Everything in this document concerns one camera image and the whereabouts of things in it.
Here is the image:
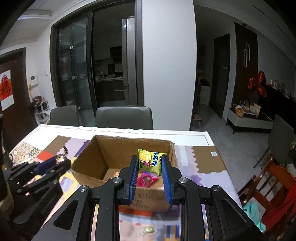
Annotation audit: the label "red wooden chair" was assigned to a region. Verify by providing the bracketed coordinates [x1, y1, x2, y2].
[238, 155, 295, 233]

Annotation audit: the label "grey chair left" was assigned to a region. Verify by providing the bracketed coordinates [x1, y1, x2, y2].
[50, 105, 80, 126]

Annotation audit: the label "brown cardboard box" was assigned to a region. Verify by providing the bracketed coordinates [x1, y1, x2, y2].
[70, 134, 176, 212]

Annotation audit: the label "grey chair right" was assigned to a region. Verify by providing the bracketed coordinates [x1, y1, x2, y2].
[95, 106, 154, 130]

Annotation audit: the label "red heart balloons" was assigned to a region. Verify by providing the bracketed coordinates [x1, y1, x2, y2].
[247, 71, 267, 97]

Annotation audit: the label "patterned floral placemat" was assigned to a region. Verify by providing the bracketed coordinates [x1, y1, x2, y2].
[10, 142, 42, 166]

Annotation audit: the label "white shoe rack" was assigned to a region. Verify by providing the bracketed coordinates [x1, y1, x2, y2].
[29, 95, 50, 125]

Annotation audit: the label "red fu door poster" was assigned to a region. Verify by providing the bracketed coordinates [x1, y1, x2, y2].
[0, 70, 15, 111]

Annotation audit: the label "pink snack packet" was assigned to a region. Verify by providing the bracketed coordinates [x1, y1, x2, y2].
[137, 171, 159, 188]

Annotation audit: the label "colourful patchwork tablecloth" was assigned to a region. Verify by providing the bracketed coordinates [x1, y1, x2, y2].
[9, 135, 242, 241]

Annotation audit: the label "dark sliding glass door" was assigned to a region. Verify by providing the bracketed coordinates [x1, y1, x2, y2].
[50, 1, 144, 126]

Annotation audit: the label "light green wrapped candy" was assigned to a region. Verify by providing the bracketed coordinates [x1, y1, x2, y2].
[140, 226, 159, 236]

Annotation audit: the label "dark grey side chair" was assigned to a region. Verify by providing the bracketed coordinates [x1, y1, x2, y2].
[254, 115, 295, 168]

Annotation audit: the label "twisted foil candy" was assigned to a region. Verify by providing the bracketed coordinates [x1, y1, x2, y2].
[56, 146, 69, 163]

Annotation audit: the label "green durian candy packet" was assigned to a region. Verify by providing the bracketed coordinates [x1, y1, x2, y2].
[138, 149, 168, 176]

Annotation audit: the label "white low side table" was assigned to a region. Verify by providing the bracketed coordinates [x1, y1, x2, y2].
[226, 108, 273, 134]

